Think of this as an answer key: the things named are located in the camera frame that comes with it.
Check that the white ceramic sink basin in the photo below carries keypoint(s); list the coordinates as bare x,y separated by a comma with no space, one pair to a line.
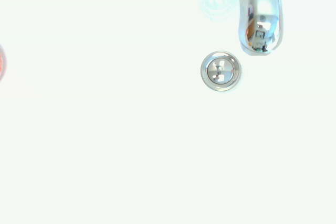
131,129

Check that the chrome sink drain stopper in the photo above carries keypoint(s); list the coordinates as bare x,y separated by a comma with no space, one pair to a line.
220,70

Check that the chrome faucet spout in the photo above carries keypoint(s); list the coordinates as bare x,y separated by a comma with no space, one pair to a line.
263,3

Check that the orange round container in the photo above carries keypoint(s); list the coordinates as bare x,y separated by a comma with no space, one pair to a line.
1,62

